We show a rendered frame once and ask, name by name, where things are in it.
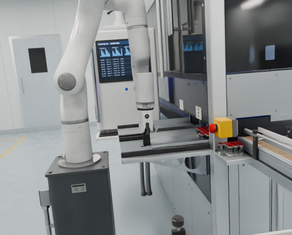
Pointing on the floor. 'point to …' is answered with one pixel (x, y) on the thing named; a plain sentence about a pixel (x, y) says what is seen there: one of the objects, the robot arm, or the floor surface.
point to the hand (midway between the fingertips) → (146, 141)
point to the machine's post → (217, 111)
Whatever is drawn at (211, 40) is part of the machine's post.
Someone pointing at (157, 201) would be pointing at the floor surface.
